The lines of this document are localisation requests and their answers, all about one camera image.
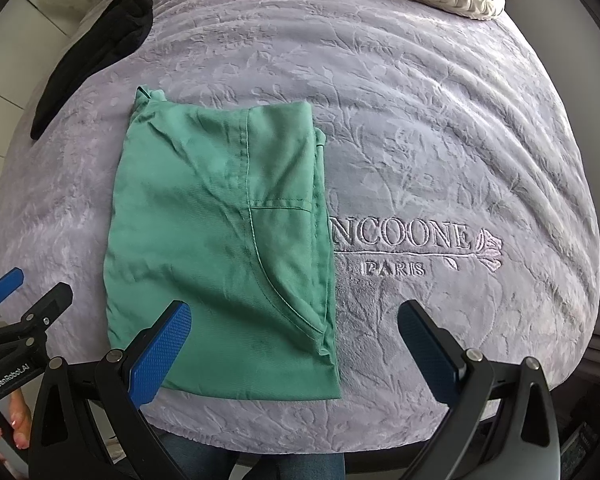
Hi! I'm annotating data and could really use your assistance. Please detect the person's left hand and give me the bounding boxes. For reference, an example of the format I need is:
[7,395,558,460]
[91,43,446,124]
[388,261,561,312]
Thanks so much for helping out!
[0,391,33,453]

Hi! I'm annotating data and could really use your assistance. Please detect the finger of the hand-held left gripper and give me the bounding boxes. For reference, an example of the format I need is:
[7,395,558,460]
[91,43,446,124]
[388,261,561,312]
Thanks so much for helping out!
[0,282,74,346]
[0,268,25,311]

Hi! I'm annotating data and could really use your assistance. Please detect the lavender embossed blanket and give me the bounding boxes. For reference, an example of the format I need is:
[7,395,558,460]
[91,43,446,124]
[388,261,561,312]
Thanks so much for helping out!
[0,0,600,456]

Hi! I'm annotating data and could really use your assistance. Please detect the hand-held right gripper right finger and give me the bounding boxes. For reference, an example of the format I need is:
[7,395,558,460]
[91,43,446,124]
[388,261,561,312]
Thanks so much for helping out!
[397,300,561,480]

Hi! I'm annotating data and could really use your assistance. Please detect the dark printed box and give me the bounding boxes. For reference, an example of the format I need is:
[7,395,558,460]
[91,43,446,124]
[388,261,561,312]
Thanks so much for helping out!
[560,410,600,480]

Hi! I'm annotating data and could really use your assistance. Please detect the green work shirt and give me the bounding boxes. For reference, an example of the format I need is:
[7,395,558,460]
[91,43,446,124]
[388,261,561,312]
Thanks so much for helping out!
[102,87,342,402]

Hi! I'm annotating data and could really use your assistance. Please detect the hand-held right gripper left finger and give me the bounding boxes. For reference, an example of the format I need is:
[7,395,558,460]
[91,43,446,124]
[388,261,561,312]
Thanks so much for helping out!
[28,300,193,480]

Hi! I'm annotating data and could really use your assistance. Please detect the black garment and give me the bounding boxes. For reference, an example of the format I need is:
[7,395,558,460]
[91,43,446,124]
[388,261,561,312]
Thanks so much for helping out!
[30,0,154,141]

